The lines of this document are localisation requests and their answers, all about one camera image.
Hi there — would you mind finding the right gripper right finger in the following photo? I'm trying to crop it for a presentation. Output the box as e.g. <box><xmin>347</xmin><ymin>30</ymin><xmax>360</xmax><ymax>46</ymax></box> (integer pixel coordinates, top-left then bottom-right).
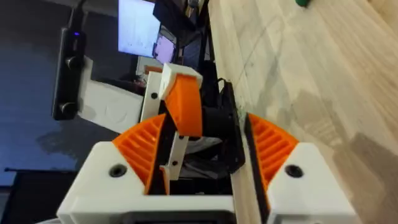
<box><xmin>244</xmin><ymin>112</ymin><xmax>358</xmax><ymax>224</ymax></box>

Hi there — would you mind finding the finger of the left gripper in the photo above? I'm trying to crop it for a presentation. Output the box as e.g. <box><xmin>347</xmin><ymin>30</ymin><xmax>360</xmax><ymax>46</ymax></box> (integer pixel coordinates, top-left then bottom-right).
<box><xmin>139</xmin><ymin>70</ymin><xmax>190</xmax><ymax>182</ymax></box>
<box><xmin>158</xmin><ymin>62</ymin><xmax>204</xmax><ymax>138</ymax></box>

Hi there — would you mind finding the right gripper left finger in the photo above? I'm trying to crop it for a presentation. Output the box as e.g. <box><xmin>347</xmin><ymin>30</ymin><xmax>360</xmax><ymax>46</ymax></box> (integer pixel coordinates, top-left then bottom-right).
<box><xmin>57</xmin><ymin>113</ymin><xmax>171</xmax><ymax>218</ymax></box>

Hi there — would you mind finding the small monitor screen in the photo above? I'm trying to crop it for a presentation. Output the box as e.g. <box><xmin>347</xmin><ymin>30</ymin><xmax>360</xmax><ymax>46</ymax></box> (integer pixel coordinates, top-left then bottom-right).
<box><xmin>154</xmin><ymin>33</ymin><xmax>177</xmax><ymax>65</ymax></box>

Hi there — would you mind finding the large bright monitor screen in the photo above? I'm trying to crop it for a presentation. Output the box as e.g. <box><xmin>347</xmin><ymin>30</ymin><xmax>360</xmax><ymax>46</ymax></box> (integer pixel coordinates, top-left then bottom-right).
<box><xmin>118</xmin><ymin>0</ymin><xmax>162</xmax><ymax>59</ymax></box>

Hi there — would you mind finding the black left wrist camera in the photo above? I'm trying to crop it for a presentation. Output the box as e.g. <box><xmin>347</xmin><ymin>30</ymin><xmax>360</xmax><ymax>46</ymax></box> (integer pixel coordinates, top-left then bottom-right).
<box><xmin>51</xmin><ymin>27</ymin><xmax>88</xmax><ymax>121</ymax></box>

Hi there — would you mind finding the black table rail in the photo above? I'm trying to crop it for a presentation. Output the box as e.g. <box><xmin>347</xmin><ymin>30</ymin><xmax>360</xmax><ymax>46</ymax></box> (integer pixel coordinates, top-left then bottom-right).
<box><xmin>197</xmin><ymin>0</ymin><xmax>219</xmax><ymax>94</ymax></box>

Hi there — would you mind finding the black camera cable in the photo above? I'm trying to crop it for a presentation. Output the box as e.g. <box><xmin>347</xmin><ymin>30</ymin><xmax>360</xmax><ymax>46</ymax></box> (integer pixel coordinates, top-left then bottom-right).
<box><xmin>67</xmin><ymin>0</ymin><xmax>88</xmax><ymax>30</ymax></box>

